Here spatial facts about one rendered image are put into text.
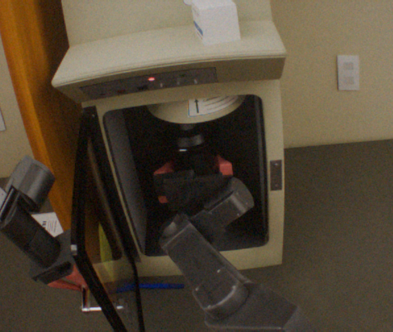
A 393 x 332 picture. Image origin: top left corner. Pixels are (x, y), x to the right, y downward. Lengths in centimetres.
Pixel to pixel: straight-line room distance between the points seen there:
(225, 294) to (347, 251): 74
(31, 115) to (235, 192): 34
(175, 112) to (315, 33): 53
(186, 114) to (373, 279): 55
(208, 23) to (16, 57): 28
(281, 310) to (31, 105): 51
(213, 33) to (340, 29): 66
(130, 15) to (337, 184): 75
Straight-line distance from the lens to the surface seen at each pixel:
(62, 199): 85
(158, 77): 70
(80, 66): 69
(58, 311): 112
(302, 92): 134
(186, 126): 93
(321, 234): 116
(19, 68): 71
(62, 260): 71
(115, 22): 75
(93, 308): 76
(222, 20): 65
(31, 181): 70
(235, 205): 79
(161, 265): 108
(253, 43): 66
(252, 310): 39
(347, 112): 140
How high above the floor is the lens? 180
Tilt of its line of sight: 39 degrees down
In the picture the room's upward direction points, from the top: 9 degrees counter-clockwise
